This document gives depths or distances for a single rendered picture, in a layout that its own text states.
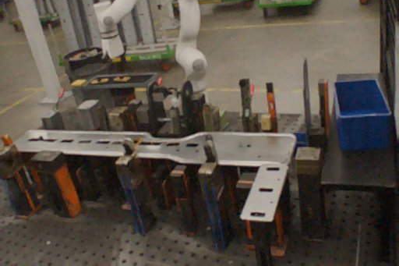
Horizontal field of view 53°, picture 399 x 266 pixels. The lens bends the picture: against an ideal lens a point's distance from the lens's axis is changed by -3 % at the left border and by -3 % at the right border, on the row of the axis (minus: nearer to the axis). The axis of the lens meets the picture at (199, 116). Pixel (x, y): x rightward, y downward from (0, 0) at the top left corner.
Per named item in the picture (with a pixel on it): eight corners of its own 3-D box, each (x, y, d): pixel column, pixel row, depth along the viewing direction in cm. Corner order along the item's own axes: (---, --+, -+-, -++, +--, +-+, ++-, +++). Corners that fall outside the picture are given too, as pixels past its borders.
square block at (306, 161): (300, 241, 148) (294, 158, 133) (303, 227, 155) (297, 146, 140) (323, 243, 145) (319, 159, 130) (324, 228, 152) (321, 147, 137)
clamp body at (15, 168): (12, 221, 191) (-19, 157, 176) (31, 202, 204) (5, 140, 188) (28, 223, 188) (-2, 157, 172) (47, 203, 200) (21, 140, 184)
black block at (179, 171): (178, 239, 161) (163, 178, 149) (188, 221, 170) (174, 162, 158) (197, 241, 158) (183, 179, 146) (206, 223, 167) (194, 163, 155)
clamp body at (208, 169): (206, 250, 153) (189, 174, 139) (216, 228, 163) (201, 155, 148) (229, 253, 150) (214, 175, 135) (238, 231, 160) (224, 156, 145)
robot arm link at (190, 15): (182, 73, 214) (173, 65, 228) (204, 71, 218) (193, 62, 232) (181, -27, 193) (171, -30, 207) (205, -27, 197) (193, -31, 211)
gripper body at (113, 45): (111, 31, 202) (116, 52, 207) (97, 37, 195) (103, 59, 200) (121, 30, 198) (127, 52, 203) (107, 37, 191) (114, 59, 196)
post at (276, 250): (266, 255, 145) (257, 189, 133) (271, 234, 155) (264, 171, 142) (283, 257, 143) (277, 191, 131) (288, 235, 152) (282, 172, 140)
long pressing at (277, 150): (-2, 153, 193) (-2, 150, 193) (29, 130, 212) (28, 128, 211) (288, 168, 141) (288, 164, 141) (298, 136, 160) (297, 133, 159)
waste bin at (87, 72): (69, 119, 480) (51, 61, 450) (97, 100, 523) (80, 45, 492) (103, 121, 459) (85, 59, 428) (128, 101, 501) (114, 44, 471)
